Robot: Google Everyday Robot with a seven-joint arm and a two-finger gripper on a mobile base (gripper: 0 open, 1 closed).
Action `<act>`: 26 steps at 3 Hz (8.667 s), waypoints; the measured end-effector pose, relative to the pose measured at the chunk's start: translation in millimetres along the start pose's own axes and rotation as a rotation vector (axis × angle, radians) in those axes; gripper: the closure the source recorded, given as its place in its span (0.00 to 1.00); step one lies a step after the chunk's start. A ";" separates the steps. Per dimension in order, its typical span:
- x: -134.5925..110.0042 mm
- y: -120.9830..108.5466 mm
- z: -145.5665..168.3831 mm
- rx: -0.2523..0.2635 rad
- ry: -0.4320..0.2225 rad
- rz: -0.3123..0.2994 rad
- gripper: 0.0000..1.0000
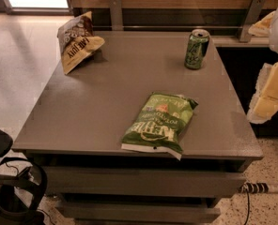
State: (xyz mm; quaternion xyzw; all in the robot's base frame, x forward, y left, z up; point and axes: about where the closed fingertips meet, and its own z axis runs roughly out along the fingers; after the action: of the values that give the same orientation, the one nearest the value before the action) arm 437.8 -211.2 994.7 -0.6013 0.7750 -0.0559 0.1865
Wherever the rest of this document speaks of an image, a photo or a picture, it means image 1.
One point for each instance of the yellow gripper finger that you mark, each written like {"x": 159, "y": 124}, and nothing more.
{"x": 262, "y": 27}
{"x": 264, "y": 102}

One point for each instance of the green Kettle chip bag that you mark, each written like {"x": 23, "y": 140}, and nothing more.
{"x": 159, "y": 124}

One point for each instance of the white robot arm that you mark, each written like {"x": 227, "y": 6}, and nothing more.
{"x": 273, "y": 33}

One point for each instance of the green soda can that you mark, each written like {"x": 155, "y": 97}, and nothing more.
{"x": 196, "y": 49}

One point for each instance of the brown chip bag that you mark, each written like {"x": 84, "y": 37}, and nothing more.
{"x": 77, "y": 41}

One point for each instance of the power strip with plugs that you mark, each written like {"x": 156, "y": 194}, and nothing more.
{"x": 254, "y": 188}

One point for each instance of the upper grey drawer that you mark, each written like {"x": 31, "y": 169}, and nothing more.
{"x": 143, "y": 182}

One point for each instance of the grey drawer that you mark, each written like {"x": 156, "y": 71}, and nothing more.
{"x": 137, "y": 213}
{"x": 143, "y": 182}

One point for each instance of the lower grey drawer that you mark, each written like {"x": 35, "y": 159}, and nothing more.
{"x": 137, "y": 213}

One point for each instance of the black office chair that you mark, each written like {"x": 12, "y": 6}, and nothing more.
{"x": 19, "y": 196}

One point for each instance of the right metal bracket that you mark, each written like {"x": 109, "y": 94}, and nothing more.
{"x": 251, "y": 16}

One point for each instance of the metal bracket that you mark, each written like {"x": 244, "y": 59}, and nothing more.
{"x": 251, "y": 16}
{"x": 116, "y": 15}

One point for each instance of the left metal bracket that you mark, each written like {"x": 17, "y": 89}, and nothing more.
{"x": 116, "y": 15}

